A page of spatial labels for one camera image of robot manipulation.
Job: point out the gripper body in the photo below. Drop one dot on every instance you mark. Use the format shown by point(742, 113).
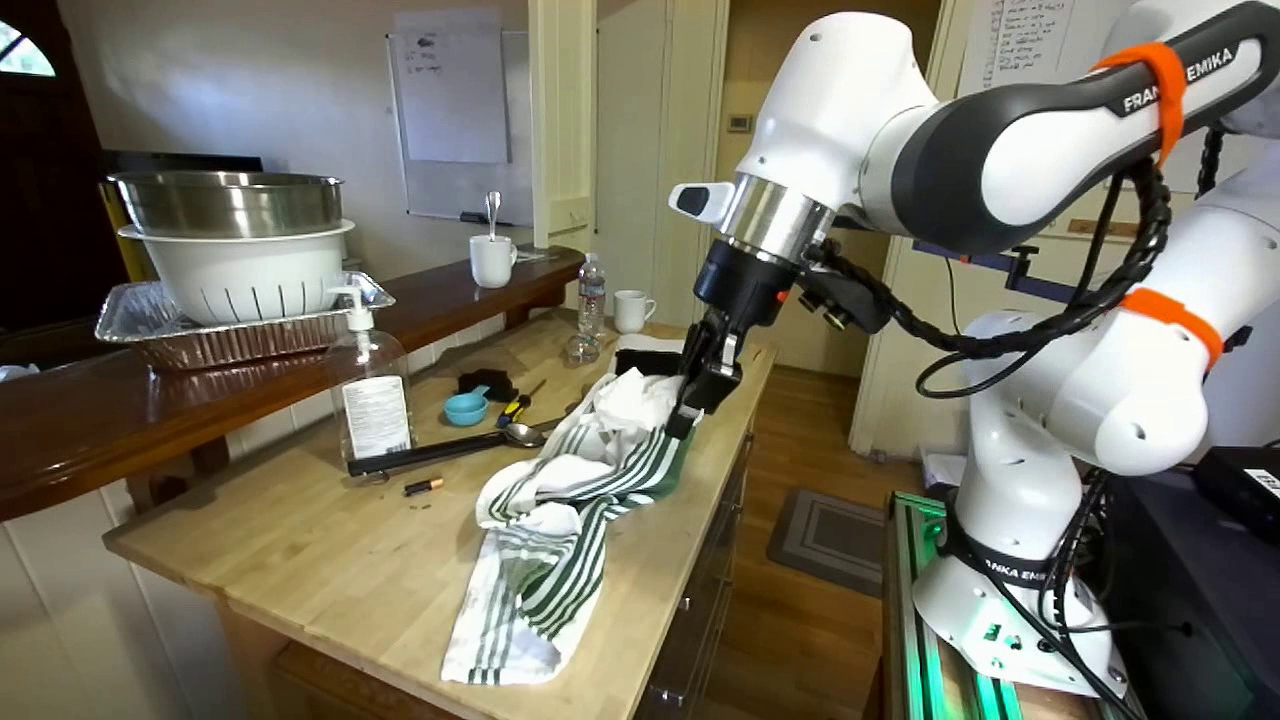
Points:
point(745, 285)

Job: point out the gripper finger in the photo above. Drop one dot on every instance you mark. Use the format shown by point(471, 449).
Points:
point(728, 385)
point(696, 380)

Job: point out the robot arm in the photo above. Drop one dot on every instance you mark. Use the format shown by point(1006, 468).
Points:
point(1040, 150)

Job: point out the crumpled white napkin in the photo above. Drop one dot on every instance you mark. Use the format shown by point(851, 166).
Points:
point(635, 400)

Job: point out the black flat pouch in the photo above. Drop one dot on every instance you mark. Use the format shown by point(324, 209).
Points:
point(648, 362)

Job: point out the white mug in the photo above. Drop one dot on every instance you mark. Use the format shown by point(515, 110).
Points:
point(630, 312)
point(490, 262)

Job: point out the small clear glass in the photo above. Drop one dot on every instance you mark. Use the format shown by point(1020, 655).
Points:
point(583, 349)

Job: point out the clear plastic water bottle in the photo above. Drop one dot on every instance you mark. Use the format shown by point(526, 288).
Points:
point(592, 295)

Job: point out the grey door mat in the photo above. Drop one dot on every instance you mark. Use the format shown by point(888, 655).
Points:
point(828, 540)

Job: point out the green striped white towel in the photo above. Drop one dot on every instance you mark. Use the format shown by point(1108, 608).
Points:
point(560, 520)

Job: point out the black cloth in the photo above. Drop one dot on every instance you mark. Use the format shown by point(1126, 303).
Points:
point(487, 384)

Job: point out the blue measuring cup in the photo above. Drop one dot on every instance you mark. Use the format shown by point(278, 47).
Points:
point(465, 408)

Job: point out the blue bar clamp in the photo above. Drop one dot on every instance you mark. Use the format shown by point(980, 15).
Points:
point(990, 265)

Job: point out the metal spoon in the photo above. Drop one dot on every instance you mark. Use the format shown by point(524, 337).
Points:
point(492, 212)

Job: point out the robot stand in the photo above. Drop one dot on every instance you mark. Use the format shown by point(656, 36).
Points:
point(915, 600)

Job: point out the black and copper battery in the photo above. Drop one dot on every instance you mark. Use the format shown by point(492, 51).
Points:
point(423, 487)

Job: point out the whiteboard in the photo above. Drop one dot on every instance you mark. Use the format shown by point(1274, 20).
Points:
point(465, 190)

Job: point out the clear pump soap bottle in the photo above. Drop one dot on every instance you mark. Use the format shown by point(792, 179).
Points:
point(372, 400)

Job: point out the white paper sheet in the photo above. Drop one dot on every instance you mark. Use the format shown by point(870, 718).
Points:
point(450, 90)

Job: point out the handwritten paper list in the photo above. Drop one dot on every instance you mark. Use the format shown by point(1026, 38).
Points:
point(1030, 45)

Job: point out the white colander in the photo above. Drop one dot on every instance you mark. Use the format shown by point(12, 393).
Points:
point(250, 275)

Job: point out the aluminium foil tray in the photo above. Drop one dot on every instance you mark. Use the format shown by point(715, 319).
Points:
point(200, 340)

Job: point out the stainless steel bowl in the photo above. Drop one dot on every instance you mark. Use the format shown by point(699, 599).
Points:
point(225, 205)

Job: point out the black power brick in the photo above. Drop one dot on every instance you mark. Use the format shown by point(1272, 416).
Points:
point(1240, 480)

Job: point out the dark wooden door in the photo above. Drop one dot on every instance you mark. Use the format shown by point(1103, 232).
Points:
point(50, 180)

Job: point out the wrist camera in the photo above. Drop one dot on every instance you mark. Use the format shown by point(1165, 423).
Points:
point(850, 300)

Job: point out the wall thermostat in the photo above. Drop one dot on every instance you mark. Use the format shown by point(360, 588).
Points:
point(739, 123)

